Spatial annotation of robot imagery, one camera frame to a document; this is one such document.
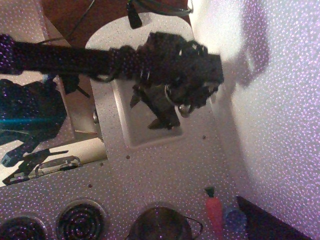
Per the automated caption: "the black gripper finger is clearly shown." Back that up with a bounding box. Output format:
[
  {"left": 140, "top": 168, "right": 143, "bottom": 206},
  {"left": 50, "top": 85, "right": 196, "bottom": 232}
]
[
  {"left": 129, "top": 91, "right": 142, "bottom": 108},
  {"left": 147, "top": 118, "right": 165, "bottom": 129}
]

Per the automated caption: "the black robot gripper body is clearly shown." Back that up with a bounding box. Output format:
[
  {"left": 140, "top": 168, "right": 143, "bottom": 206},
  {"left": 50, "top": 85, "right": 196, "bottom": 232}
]
[{"left": 133, "top": 32, "right": 224, "bottom": 127}]

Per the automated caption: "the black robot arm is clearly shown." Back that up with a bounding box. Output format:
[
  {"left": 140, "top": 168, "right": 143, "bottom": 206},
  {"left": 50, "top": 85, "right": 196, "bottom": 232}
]
[{"left": 0, "top": 31, "right": 224, "bottom": 130}]

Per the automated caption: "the grey toy sink basin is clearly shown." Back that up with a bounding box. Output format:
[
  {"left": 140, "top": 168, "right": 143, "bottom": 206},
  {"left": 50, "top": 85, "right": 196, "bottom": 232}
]
[{"left": 112, "top": 79, "right": 183, "bottom": 149}]

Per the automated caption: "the dark cooking pot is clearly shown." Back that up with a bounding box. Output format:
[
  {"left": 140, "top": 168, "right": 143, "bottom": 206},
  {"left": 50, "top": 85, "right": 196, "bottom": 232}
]
[{"left": 126, "top": 206, "right": 204, "bottom": 240}]

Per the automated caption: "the orange toy carrot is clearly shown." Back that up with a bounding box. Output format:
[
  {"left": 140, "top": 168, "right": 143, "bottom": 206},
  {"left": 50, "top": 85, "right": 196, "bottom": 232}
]
[{"left": 204, "top": 186, "right": 224, "bottom": 240}]

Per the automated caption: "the middle black stove burner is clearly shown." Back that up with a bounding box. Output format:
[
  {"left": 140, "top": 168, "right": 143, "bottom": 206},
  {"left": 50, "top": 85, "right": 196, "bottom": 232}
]
[{"left": 55, "top": 198, "right": 110, "bottom": 240}]

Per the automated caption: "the black stove burner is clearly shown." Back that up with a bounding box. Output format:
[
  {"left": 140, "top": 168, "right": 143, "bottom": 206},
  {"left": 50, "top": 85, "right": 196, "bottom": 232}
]
[
  {"left": 55, "top": 198, "right": 110, "bottom": 240},
  {"left": 0, "top": 216, "right": 47, "bottom": 240}
]

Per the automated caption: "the blue cup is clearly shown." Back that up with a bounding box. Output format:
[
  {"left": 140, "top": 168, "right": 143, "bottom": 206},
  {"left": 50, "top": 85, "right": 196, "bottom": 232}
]
[{"left": 223, "top": 206, "right": 247, "bottom": 233}]

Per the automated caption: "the left black stove burner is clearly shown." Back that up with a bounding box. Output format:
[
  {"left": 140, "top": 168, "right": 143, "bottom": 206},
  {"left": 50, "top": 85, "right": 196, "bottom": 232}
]
[{"left": 0, "top": 216, "right": 47, "bottom": 240}]

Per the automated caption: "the black cable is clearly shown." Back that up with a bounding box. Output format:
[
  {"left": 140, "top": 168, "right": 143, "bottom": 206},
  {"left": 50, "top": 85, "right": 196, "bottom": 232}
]
[{"left": 44, "top": 0, "right": 97, "bottom": 45}]

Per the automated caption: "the black camera tripod equipment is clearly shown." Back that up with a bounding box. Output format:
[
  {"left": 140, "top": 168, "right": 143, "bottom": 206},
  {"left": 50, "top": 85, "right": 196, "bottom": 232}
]
[{"left": 0, "top": 78, "right": 77, "bottom": 186}]

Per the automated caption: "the silver cabinet handle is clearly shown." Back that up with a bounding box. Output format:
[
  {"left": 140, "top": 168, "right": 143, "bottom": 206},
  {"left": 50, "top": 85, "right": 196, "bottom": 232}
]
[{"left": 34, "top": 155, "right": 82, "bottom": 177}]

